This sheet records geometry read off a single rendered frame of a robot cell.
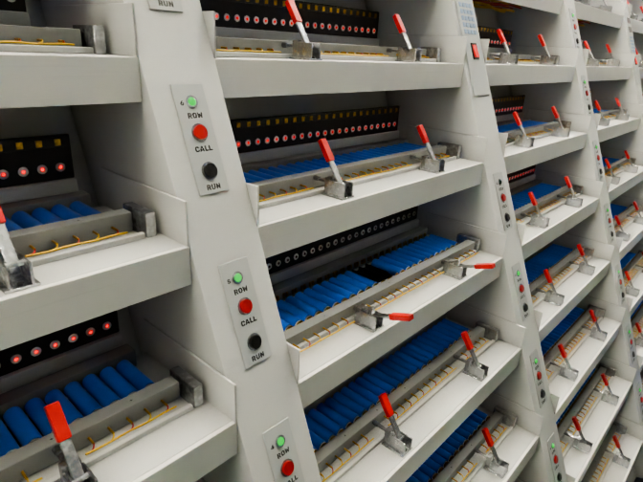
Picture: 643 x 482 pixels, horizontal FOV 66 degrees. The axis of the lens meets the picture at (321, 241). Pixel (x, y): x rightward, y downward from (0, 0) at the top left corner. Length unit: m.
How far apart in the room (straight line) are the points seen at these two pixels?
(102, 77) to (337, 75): 0.35
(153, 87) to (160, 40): 0.05
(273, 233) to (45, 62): 0.30
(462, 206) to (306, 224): 0.53
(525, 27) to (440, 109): 0.74
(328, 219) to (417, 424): 0.39
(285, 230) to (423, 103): 0.59
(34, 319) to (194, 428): 0.20
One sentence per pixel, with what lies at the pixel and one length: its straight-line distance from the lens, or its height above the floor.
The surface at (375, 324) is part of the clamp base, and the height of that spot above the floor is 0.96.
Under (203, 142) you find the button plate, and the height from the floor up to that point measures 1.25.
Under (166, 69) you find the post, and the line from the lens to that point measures 0.59.
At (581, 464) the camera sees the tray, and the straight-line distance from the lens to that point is 1.53.
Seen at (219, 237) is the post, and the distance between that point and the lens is 0.57.
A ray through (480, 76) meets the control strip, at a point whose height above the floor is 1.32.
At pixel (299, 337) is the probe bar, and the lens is 0.70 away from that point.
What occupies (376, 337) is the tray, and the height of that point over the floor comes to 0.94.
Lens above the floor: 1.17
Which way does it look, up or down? 6 degrees down
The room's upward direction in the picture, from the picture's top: 14 degrees counter-clockwise
